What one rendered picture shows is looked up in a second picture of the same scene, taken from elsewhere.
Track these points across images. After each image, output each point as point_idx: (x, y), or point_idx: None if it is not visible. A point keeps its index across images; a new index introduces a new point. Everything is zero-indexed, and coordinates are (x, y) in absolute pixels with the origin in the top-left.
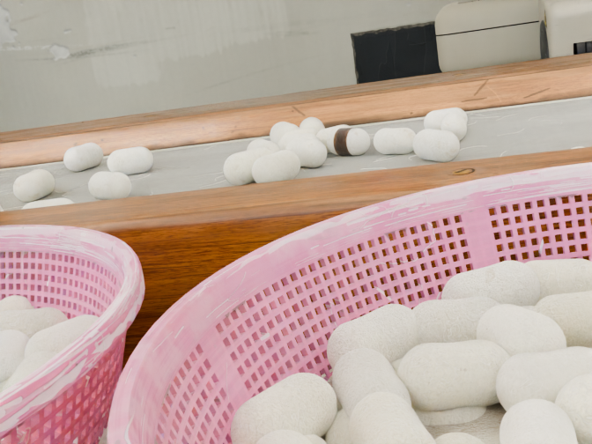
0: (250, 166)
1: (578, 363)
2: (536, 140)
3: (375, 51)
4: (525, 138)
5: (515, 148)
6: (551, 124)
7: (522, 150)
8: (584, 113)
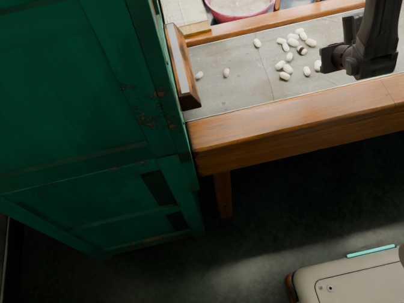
0: None
1: None
2: (400, 33)
3: None
4: (403, 35)
5: (401, 29)
6: (403, 45)
7: (399, 27)
8: (400, 54)
